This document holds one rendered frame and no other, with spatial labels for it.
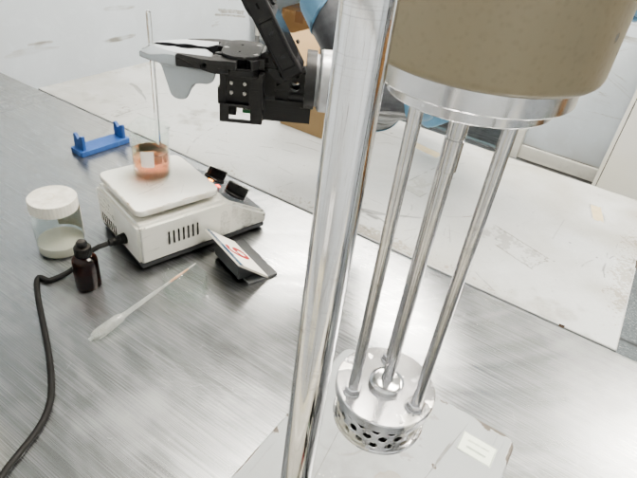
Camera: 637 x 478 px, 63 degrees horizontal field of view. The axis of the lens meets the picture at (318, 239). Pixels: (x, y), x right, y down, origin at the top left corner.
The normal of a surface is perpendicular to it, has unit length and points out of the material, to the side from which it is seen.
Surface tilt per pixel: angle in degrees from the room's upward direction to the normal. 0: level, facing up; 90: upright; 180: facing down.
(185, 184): 0
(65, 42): 90
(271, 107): 90
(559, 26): 90
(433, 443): 0
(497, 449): 0
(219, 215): 90
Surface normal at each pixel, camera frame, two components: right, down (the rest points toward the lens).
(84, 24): 0.83, 0.40
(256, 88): 0.00, 0.58
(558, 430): 0.11, -0.81
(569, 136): -0.55, 0.43
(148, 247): 0.65, 0.49
